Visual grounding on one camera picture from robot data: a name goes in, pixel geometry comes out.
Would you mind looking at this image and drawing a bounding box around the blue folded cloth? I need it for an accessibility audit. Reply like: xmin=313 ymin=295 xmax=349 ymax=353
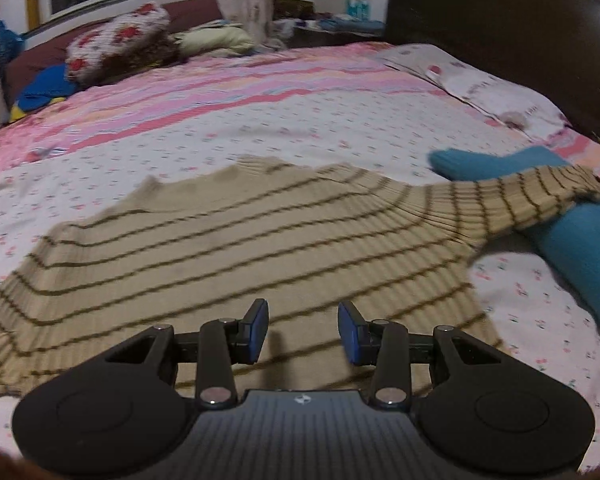
xmin=320 ymin=17 xmax=385 ymax=32

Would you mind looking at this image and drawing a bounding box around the white floral pillow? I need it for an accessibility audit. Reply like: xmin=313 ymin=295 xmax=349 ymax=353
xmin=377 ymin=44 xmax=573 ymax=143

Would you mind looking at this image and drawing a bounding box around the red floral cushion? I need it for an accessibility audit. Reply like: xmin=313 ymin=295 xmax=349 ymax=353
xmin=64 ymin=2 xmax=181 ymax=86

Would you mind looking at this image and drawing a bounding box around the pink floral bedspread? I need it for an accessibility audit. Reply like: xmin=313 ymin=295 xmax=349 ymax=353
xmin=0 ymin=40 xmax=600 ymax=461

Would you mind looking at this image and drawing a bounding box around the blue bag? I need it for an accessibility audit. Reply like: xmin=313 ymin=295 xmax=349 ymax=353
xmin=0 ymin=20 xmax=28 ymax=63

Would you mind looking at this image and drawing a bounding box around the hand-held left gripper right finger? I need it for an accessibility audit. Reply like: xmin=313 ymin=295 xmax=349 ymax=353
xmin=337 ymin=301 xmax=503 ymax=409

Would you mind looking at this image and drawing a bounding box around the dark nightstand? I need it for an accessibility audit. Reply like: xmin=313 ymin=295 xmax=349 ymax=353
xmin=272 ymin=0 xmax=386 ymax=50

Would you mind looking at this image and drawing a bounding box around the teal knit garment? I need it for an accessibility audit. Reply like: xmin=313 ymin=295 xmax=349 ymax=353
xmin=429 ymin=146 xmax=600 ymax=328

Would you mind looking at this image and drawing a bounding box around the cream pillow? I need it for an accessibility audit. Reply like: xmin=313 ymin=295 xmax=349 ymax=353
xmin=172 ymin=24 xmax=257 ymax=58

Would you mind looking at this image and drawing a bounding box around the blue and yellow cloth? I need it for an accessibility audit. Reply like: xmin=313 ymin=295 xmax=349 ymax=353
xmin=9 ymin=62 xmax=83 ymax=123

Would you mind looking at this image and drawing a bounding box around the beige striped knit sweater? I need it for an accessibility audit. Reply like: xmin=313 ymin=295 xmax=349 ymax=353
xmin=0 ymin=155 xmax=600 ymax=401

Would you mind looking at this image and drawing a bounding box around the dark wooden headboard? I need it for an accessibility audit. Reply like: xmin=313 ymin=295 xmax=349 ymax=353
xmin=384 ymin=0 xmax=600 ymax=153

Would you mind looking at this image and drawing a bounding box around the maroon sofa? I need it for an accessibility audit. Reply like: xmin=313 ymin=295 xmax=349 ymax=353
xmin=2 ymin=0 xmax=226 ymax=111

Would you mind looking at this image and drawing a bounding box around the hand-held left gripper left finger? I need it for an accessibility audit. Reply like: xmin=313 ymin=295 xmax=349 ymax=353
xmin=105 ymin=298 xmax=270 ymax=409

